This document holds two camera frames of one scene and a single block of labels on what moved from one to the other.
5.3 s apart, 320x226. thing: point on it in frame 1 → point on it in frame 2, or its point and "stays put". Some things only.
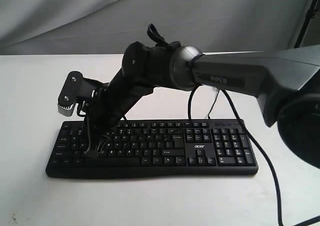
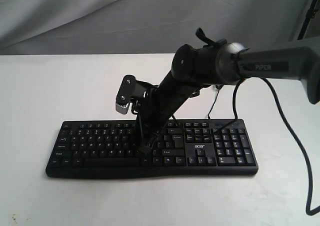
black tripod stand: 311,14 stays put
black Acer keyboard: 157,148 stays put
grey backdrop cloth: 57,20 stays put
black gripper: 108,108 → 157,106
